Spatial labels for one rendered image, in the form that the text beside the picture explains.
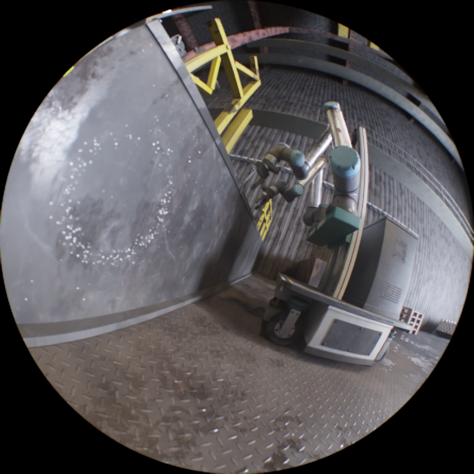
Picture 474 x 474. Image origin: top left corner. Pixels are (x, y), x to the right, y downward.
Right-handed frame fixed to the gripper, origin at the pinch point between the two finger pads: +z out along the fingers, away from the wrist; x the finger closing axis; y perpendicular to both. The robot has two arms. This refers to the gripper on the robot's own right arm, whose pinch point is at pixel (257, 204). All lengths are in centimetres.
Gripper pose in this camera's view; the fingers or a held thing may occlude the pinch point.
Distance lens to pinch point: 126.3
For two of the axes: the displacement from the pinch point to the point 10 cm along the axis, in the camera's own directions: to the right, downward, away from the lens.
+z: -7.4, 6.6, -1.2
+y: 6.7, 7.1, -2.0
